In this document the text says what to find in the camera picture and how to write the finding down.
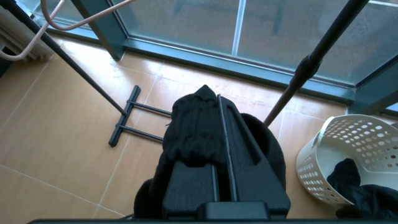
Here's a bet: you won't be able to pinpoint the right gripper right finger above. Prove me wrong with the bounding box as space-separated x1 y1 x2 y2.
216 95 292 219

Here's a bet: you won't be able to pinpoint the window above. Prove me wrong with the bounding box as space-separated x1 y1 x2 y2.
15 0 398 116

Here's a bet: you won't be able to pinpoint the black shorts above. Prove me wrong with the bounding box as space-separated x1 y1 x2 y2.
133 84 287 219

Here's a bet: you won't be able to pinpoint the pink clothes hanger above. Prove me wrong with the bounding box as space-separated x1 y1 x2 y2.
0 0 138 62

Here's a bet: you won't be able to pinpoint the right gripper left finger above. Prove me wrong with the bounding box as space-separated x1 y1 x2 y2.
163 161 220 219

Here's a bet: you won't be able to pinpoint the black garment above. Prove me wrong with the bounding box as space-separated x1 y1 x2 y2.
326 157 398 219

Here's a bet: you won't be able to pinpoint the white laundry basket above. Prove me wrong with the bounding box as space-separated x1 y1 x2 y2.
295 114 398 208

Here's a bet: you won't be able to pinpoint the beige curtain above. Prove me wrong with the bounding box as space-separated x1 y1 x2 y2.
0 6 55 62

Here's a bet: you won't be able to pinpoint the black clothes rack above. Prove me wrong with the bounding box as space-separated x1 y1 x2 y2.
0 0 370 148

